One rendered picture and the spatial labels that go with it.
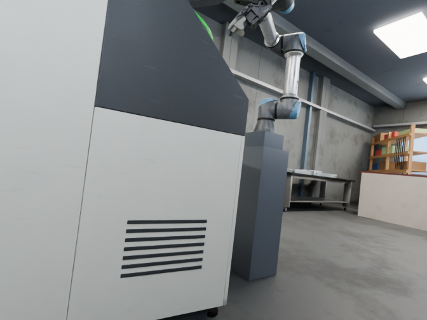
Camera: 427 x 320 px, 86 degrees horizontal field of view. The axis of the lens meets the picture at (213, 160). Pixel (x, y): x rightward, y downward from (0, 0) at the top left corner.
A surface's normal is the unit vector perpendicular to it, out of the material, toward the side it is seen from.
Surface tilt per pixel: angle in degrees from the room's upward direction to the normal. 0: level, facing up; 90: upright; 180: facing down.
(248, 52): 90
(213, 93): 90
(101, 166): 90
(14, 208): 90
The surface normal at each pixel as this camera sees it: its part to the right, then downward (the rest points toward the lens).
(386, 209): -0.83, -0.11
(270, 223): 0.55, 0.04
